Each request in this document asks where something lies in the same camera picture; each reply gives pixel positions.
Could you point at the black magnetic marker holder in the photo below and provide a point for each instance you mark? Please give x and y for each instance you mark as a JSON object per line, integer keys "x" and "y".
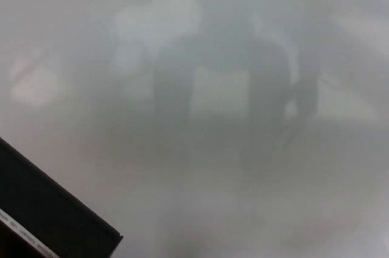
{"x": 45, "y": 203}

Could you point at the white glossy whiteboard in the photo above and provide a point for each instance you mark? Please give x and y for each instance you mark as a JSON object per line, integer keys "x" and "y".
{"x": 273, "y": 179}

